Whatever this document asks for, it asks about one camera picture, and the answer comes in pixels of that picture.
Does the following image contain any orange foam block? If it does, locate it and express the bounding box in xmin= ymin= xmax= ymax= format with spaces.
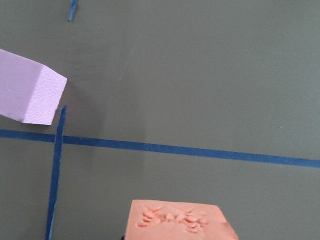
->
xmin=124 ymin=199 xmax=239 ymax=240

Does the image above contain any pink foam block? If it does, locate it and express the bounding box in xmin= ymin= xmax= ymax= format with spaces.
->
xmin=0 ymin=49 xmax=67 ymax=126

